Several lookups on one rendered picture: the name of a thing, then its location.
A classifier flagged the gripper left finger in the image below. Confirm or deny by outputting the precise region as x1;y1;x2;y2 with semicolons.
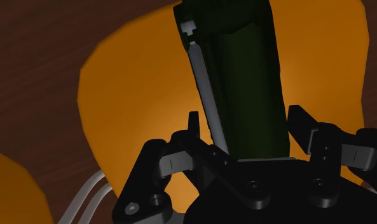
111;110;272;224

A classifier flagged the dark green box with grey bar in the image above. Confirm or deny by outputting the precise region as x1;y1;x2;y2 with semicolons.
172;0;292;162

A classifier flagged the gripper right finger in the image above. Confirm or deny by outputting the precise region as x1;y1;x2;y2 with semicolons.
286;104;377;209

